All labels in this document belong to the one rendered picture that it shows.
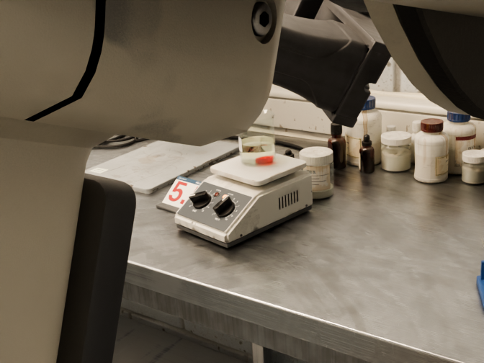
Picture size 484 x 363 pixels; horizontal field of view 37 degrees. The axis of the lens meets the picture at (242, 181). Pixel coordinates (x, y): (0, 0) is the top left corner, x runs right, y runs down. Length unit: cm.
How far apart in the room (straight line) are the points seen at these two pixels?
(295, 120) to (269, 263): 61
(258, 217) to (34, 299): 94
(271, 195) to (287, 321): 26
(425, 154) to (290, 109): 40
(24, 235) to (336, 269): 87
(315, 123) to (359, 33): 100
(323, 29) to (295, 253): 55
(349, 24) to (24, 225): 46
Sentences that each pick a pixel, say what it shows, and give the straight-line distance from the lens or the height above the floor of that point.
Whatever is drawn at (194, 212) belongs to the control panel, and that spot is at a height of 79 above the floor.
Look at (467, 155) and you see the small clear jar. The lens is 134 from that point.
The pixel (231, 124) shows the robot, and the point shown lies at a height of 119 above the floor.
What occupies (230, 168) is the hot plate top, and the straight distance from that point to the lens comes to 119.
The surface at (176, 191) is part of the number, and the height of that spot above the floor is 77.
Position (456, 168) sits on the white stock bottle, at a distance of 139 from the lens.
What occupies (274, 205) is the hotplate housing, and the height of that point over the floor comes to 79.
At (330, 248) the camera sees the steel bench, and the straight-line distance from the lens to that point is 110.
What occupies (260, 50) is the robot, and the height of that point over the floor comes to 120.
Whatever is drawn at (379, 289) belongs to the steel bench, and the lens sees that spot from 99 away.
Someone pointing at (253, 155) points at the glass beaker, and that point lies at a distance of 118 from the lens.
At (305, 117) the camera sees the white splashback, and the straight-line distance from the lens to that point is 161.
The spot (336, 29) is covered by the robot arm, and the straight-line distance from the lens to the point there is 60.
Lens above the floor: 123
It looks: 20 degrees down
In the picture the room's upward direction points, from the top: 4 degrees counter-clockwise
